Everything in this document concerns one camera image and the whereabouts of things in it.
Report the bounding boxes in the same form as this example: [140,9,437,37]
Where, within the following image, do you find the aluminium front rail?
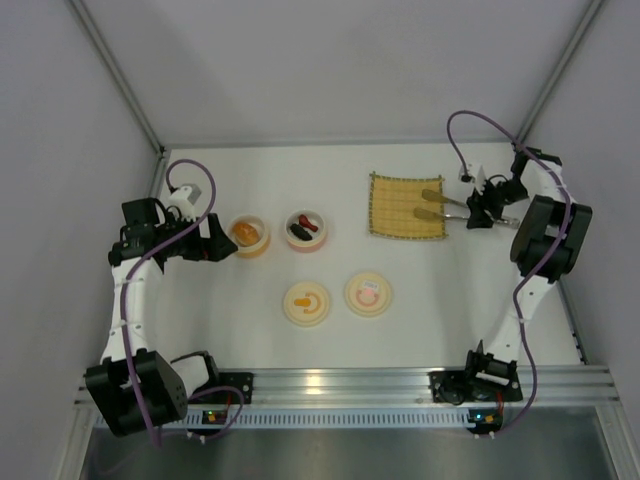
[74,365,619,407]

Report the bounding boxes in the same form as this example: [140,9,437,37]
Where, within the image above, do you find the slotted cable duct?
[184,407,476,431]

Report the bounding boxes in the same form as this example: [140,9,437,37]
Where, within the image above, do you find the purple cable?
[122,158,247,449]
[446,110,574,441]

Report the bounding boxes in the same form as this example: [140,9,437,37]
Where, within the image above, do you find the cream lid pink handle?
[344,271,393,318]

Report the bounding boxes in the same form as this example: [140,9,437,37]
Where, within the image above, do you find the orange lunch box bowl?
[228,215,271,259]

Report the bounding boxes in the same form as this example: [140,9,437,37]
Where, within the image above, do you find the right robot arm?
[460,148,593,364]

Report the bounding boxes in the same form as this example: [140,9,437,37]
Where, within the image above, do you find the bamboo mat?
[368,172,447,241]

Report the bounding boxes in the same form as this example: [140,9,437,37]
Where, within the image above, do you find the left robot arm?
[84,197,237,445]

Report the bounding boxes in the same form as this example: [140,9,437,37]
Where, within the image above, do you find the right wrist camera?
[459,163,486,192]

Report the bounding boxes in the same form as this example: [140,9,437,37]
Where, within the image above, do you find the pink lunch box bowl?
[284,209,329,253]

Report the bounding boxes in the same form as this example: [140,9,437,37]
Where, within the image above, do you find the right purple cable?
[446,110,574,441]

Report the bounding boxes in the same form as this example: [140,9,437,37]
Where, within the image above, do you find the left frame post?
[65,0,165,157]

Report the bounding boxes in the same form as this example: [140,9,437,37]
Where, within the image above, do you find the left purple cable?
[122,158,247,449]

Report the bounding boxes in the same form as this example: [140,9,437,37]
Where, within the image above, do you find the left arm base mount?
[194,371,254,405]

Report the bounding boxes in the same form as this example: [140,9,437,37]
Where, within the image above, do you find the metal serving tongs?
[412,189,520,230]

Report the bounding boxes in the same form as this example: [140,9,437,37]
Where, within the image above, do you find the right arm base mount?
[428,340,523,406]

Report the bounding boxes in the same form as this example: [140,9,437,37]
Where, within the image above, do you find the orange bread bun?
[232,221,261,247]

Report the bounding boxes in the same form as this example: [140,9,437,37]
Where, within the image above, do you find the frame post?
[65,0,165,157]
[516,0,609,143]

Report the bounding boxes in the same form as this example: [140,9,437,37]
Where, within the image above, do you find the right frame post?
[516,0,609,143]

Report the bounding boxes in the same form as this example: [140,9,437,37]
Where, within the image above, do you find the red sausage food piece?
[298,214,319,232]

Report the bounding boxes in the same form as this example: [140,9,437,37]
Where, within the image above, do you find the black seaweed food piece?
[289,223,313,241]

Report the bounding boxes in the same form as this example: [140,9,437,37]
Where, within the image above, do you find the cream lid orange handle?
[283,281,331,328]

